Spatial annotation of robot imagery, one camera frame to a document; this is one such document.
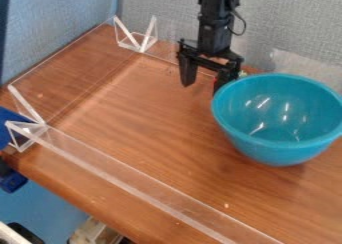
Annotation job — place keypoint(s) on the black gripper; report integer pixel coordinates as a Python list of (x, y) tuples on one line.
[(192, 58)]

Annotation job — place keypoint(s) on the blue plastic bowl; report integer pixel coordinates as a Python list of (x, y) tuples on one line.
[(280, 118)]

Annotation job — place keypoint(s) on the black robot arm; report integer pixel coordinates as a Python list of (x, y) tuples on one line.
[(209, 52)]

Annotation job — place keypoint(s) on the clear acrylic barrier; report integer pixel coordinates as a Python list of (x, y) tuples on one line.
[(123, 142)]

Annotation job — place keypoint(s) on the grey box under table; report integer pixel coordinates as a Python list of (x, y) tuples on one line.
[(93, 232)]

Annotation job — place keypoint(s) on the white black object under table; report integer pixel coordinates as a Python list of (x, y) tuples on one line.
[(16, 234)]

